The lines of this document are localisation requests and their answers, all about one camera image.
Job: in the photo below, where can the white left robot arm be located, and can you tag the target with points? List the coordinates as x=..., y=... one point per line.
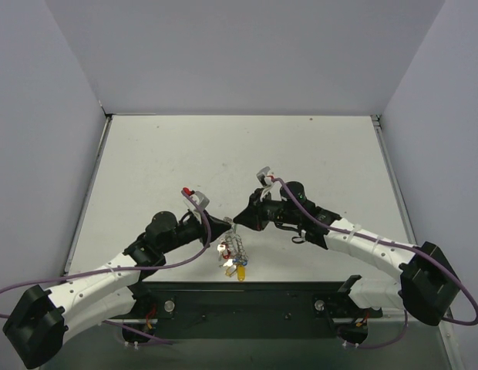
x=45, y=319

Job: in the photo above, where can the yellow key tag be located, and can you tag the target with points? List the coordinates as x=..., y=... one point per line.
x=237, y=270

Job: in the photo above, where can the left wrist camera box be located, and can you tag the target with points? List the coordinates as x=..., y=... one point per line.
x=195, y=199

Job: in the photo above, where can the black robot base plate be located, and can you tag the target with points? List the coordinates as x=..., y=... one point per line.
x=243, y=310

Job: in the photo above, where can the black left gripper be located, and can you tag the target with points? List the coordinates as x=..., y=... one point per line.
x=207, y=224

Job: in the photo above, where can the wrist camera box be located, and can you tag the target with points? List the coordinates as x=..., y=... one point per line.
x=195, y=199
x=265, y=176

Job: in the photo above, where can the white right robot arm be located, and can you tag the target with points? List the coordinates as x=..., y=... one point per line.
x=421, y=282

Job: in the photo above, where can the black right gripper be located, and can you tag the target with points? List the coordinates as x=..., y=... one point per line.
x=258, y=212

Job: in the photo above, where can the red key tag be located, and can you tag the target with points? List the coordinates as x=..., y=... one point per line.
x=223, y=251

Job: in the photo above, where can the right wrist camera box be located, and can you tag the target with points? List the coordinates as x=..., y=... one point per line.
x=265, y=176

